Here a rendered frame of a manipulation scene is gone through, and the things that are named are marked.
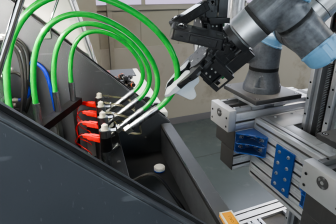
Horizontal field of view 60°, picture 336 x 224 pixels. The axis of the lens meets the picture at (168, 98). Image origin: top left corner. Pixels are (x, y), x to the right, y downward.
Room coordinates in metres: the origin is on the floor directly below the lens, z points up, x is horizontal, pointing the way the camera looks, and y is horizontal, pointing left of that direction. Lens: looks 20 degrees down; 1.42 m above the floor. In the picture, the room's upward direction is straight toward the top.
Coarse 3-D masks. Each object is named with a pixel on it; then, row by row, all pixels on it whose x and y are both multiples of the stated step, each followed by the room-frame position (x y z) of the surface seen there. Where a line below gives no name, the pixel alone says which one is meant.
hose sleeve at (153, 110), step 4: (152, 108) 0.64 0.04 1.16; (156, 108) 0.64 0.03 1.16; (148, 112) 0.63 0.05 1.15; (152, 112) 0.63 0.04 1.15; (156, 112) 0.64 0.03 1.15; (140, 116) 0.64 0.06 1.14; (144, 116) 0.63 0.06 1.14; (148, 116) 0.63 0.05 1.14; (136, 120) 0.63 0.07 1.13; (140, 120) 0.63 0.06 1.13; (144, 120) 0.63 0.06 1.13; (132, 124) 0.63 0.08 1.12; (136, 124) 0.63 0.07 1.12; (140, 124) 0.63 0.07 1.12; (132, 128) 0.63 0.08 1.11
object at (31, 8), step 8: (40, 0) 0.60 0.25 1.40; (48, 0) 0.60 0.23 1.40; (104, 0) 0.62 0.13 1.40; (112, 0) 0.62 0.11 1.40; (32, 8) 0.60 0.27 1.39; (120, 8) 0.63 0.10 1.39; (128, 8) 0.63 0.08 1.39; (24, 16) 0.59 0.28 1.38; (136, 16) 0.63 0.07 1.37; (144, 16) 0.64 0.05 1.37; (152, 24) 0.64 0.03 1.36; (16, 32) 0.59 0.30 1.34; (160, 32) 0.64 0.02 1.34; (168, 40) 0.65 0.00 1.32; (168, 48) 0.64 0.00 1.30; (8, 56) 0.59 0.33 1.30; (176, 56) 0.65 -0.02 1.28; (8, 64) 0.59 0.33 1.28; (176, 64) 0.64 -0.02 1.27; (8, 72) 0.59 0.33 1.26; (176, 72) 0.65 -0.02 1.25; (8, 80) 0.59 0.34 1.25; (8, 88) 0.59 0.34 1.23; (8, 96) 0.59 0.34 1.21; (168, 96) 0.64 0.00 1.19; (8, 104) 0.58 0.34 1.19; (160, 104) 0.64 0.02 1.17
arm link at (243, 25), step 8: (240, 16) 0.59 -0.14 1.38; (248, 16) 0.58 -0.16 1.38; (232, 24) 0.60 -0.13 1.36; (240, 24) 0.58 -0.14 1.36; (248, 24) 0.58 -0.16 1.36; (256, 24) 0.57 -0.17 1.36; (240, 32) 0.58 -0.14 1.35; (248, 32) 0.58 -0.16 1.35; (256, 32) 0.57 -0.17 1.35; (264, 32) 0.58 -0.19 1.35; (240, 40) 0.59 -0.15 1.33; (248, 40) 0.58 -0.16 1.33; (256, 40) 0.58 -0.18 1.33
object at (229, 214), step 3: (222, 213) 0.51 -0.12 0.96; (225, 213) 0.51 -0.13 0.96; (228, 213) 0.51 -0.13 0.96; (231, 213) 0.51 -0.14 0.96; (219, 216) 0.51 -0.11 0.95; (225, 216) 0.50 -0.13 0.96; (228, 216) 0.50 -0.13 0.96; (231, 216) 0.50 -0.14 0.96; (222, 219) 0.50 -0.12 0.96; (225, 219) 0.50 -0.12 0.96; (228, 219) 0.49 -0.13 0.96; (231, 219) 0.49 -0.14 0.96; (234, 219) 0.49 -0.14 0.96; (228, 222) 0.49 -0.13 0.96; (231, 222) 0.49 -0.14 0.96; (234, 222) 0.49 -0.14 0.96; (237, 222) 0.49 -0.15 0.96
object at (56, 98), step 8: (72, 24) 0.78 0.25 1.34; (80, 24) 0.78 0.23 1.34; (88, 24) 0.79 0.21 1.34; (96, 24) 0.79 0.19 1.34; (104, 24) 0.80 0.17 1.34; (64, 32) 0.77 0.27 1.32; (112, 32) 0.81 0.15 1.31; (120, 32) 0.81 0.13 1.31; (128, 40) 0.82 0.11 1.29; (56, 48) 0.76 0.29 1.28; (136, 48) 0.82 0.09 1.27; (56, 56) 0.77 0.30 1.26; (144, 56) 0.83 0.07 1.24; (56, 64) 0.77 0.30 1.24; (144, 64) 0.83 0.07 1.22; (56, 80) 0.77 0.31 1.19; (56, 88) 0.76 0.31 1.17; (144, 88) 0.84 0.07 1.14; (56, 96) 0.76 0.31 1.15; (56, 104) 0.76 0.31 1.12; (128, 104) 0.82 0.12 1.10; (120, 112) 0.81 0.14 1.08
